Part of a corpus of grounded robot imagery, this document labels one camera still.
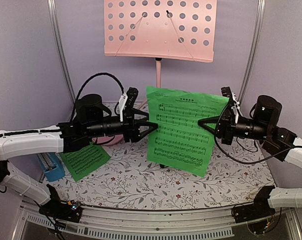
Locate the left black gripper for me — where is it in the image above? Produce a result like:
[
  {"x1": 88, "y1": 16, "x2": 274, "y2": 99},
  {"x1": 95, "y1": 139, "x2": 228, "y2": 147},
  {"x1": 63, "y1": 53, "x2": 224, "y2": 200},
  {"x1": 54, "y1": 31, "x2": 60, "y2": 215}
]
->
[{"x1": 86, "y1": 108, "x2": 158, "y2": 142}]

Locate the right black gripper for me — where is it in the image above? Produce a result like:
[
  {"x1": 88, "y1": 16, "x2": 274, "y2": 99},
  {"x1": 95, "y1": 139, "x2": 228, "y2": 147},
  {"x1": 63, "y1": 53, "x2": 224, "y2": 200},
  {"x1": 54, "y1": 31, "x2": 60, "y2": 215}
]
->
[{"x1": 198, "y1": 108, "x2": 270, "y2": 145}]

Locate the green sheet music page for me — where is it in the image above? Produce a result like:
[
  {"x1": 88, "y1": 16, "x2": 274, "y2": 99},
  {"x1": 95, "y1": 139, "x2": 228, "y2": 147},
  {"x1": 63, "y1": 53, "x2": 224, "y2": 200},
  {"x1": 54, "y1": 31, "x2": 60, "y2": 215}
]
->
[{"x1": 146, "y1": 86, "x2": 229, "y2": 177}]

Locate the pink music stand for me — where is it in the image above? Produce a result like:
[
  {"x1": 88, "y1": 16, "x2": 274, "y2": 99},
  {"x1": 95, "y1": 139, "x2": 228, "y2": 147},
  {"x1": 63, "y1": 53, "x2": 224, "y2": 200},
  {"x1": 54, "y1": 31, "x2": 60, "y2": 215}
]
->
[{"x1": 103, "y1": 0, "x2": 218, "y2": 169}]

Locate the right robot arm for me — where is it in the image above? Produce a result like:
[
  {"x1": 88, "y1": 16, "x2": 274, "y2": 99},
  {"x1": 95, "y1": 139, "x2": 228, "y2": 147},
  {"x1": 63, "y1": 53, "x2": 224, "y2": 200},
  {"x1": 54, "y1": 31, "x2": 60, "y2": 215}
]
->
[{"x1": 198, "y1": 93, "x2": 302, "y2": 218}]

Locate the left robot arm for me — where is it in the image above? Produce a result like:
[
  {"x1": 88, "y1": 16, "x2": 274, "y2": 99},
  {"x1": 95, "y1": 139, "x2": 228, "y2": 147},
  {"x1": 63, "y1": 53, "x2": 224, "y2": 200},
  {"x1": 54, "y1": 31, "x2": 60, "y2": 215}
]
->
[{"x1": 0, "y1": 93, "x2": 158, "y2": 217}]

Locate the pink plate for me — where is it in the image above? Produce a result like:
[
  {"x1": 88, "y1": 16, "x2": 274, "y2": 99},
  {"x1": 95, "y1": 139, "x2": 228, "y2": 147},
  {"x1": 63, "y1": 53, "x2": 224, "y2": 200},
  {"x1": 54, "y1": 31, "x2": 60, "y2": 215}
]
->
[{"x1": 92, "y1": 135, "x2": 123, "y2": 146}]

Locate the floral table mat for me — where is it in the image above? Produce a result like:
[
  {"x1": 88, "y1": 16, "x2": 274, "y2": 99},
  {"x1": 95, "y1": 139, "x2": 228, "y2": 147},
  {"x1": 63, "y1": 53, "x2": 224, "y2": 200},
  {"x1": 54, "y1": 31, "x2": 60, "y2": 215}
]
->
[{"x1": 52, "y1": 139, "x2": 274, "y2": 210}]

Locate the green sheet music stack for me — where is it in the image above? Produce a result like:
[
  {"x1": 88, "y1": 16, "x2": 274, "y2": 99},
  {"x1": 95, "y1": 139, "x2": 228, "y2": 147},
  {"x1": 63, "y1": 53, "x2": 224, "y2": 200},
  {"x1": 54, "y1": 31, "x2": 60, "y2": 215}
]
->
[{"x1": 59, "y1": 144, "x2": 111, "y2": 182}]

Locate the blue melodica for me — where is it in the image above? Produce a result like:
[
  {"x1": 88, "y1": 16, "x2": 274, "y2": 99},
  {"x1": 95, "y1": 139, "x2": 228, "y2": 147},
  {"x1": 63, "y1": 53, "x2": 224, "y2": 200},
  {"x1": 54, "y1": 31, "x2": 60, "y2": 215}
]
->
[{"x1": 37, "y1": 152, "x2": 65, "y2": 182}]

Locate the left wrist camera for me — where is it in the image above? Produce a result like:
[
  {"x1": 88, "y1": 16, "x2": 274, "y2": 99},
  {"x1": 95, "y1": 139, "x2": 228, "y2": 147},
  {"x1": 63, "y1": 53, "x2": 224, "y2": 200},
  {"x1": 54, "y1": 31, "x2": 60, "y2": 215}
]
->
[{"x1": 118, "y1": 87, "x2": 138, "y2": 122}]

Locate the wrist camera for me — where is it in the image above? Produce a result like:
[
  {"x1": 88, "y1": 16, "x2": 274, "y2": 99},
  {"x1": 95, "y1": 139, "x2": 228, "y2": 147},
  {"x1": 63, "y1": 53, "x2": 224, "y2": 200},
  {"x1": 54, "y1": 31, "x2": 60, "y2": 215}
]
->
[
  {"x1": 118, "y1": 87, "x2": 138, "y2": 122},
  {"x1": 221, "y1": 86, "x2": 242, "y2": 124}
]

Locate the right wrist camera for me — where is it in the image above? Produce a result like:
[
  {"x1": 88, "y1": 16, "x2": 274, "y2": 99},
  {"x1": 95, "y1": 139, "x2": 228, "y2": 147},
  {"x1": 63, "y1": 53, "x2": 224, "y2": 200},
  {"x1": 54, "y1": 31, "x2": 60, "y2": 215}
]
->
[{"x1": 221, "y1": 86, "x2": 242, "y2": 124}]

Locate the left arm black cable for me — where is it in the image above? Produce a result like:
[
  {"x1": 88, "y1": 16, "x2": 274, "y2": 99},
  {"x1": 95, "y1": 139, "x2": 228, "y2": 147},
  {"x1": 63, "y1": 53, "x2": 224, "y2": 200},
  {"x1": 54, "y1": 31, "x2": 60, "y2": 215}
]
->
[{"x1": 72, "y1": 72, "x2": 125, "y2": 121}]

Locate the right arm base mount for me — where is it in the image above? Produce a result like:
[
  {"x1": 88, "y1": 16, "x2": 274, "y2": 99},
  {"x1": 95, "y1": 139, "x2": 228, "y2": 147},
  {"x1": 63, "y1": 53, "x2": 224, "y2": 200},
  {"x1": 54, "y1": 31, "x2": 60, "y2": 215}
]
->
[{"x1": 231, "y1": 185, "x2": 276, "y2": 235}]

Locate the front aluminium rail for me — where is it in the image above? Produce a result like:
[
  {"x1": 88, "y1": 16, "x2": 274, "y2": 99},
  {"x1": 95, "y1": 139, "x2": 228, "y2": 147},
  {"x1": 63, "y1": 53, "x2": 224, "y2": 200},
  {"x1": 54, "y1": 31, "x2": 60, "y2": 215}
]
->
[{"x1": 13, "y1": 198, "x2": 302, "y2": 240}]

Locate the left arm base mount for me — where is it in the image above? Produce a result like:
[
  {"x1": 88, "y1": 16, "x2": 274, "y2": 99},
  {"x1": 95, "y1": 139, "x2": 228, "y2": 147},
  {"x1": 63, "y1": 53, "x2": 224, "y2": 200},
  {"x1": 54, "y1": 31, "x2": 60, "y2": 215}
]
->
[{"x1": 39, "y1": 184, "x2": 83, "y2": 223}]

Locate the right aluminium frame post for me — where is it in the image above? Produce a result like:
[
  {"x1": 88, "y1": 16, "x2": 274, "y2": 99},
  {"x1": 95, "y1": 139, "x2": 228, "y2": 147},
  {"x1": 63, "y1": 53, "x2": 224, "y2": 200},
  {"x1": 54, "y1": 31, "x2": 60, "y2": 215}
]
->
[{"x1": 238, "y1": 0, "x2": 266, "y2": 103}]

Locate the aluminium frame post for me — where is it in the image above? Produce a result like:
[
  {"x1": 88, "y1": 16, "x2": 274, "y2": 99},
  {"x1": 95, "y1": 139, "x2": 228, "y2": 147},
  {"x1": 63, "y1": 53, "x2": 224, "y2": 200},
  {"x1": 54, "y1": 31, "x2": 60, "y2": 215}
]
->
[
  {"x1": 47, "y1": 0, "x2": 76, "y2": 103},
  {"x1": 238, "y1": 0, "x2": 266, "y2": 103}
]

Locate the left aluminium frame post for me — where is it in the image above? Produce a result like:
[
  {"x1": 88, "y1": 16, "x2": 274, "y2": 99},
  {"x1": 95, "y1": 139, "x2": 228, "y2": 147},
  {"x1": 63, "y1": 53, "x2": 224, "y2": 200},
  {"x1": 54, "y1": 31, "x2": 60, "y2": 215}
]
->
[{"x1": 47, "y1": 0, "x2": 76, "y2": 103}]

